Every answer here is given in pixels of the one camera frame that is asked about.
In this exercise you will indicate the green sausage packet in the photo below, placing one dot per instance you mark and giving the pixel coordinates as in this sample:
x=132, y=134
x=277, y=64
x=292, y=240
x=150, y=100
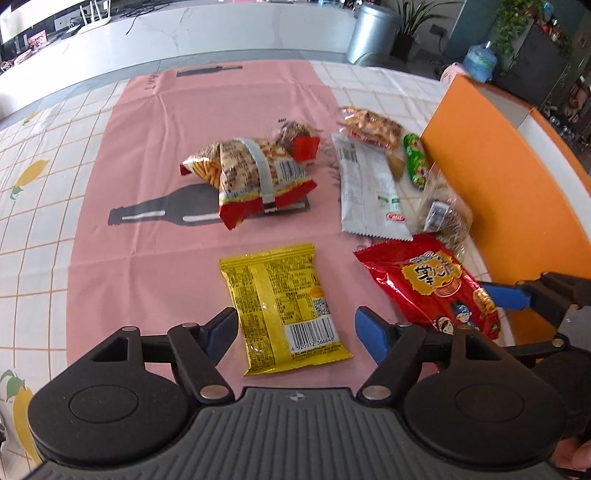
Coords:
x=415, y=161

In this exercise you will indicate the red snack packet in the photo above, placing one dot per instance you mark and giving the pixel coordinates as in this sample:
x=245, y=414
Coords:
x=425, y=277

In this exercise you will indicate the orange storage box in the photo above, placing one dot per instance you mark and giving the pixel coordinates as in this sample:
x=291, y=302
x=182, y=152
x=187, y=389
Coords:
x=485, y=184

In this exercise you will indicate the pink heater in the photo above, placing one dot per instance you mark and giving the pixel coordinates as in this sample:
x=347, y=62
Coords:
x=453, y=74

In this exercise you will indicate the white router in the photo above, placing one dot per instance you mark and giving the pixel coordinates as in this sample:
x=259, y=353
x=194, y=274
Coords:
x=94, y=18

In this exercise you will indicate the brown snack pack red label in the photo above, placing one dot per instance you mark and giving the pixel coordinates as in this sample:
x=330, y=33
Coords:
x=300, y=143

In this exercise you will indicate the striped stick snack bag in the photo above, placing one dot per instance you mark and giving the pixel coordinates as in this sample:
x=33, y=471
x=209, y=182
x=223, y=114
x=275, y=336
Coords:
x=240, y=180

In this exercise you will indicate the silver trash can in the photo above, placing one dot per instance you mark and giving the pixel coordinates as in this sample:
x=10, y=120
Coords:
x=371, y=32

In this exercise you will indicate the hanging vine plant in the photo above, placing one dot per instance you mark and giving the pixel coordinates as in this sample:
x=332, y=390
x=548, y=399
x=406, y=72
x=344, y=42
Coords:
x=512, y=27

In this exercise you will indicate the person's right hand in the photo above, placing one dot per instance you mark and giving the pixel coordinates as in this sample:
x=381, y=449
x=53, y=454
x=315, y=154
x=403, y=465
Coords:
x=575, y=454

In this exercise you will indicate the white snack packet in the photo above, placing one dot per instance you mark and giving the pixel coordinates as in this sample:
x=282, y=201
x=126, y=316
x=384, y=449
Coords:
x=369, y=194

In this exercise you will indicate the blue water bottle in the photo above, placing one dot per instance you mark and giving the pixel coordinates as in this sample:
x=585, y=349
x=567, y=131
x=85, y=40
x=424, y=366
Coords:
x=480, y=62

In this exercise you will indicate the yellow snack packet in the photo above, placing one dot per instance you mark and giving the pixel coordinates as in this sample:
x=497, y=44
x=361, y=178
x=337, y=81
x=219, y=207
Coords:
x=272, y=300

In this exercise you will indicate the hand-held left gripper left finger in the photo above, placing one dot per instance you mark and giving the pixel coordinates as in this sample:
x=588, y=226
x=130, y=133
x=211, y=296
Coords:
x=220, y=333

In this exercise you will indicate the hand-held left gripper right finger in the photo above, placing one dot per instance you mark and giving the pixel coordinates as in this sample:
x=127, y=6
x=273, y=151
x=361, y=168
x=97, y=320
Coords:
x=371, y=333

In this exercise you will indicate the clear seed packet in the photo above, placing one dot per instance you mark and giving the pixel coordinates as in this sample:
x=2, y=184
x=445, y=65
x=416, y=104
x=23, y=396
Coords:
x=450, y=221

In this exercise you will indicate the orange peanut snack packet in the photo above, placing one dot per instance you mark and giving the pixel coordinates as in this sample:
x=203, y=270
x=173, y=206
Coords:
x=369, y=124

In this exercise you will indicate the potted grass plant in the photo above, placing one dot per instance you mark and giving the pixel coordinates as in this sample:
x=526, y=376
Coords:
x=411, y=27

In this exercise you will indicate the dark cabinet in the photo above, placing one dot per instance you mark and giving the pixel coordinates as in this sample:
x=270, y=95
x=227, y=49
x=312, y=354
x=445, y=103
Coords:
x=535, y=69

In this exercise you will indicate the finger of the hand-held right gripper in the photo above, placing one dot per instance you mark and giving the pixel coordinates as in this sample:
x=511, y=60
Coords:
x=508, y=297
x=540, y=348

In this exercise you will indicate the pink printed mat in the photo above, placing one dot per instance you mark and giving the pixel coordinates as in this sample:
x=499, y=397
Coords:
x=161, y=277

